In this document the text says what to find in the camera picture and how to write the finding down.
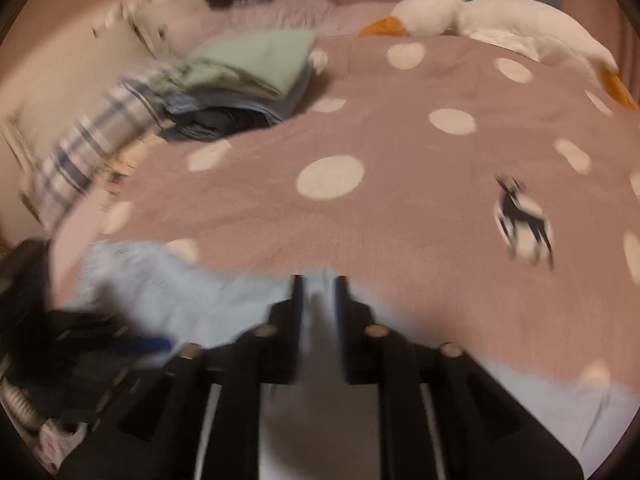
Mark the folded blue garment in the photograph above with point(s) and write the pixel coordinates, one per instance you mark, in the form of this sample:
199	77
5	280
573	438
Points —
200	102

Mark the pink polka dot blanket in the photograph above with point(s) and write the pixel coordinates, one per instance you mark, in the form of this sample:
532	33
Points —
400	160

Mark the pink pillow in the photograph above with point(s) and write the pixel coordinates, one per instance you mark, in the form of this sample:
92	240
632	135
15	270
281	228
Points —
310	15

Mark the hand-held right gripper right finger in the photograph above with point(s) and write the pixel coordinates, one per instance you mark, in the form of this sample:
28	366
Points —
341	312

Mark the plaid cloth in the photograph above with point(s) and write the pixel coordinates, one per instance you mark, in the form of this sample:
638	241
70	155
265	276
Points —
85	150

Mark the folded green garment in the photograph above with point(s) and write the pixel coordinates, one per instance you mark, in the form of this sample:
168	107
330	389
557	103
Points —
260	55

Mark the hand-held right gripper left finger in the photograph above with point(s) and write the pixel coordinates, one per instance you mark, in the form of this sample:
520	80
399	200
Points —
298	312

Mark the light blue denim pants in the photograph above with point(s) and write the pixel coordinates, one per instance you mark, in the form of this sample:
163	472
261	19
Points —
200	300

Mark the folded dark jeans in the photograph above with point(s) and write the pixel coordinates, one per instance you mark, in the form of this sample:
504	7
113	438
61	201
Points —
225	122

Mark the white goose plush toy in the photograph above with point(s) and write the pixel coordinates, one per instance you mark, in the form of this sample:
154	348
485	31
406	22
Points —
500	20

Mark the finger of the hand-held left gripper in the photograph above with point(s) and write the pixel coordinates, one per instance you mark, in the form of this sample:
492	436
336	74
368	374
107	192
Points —
145	346

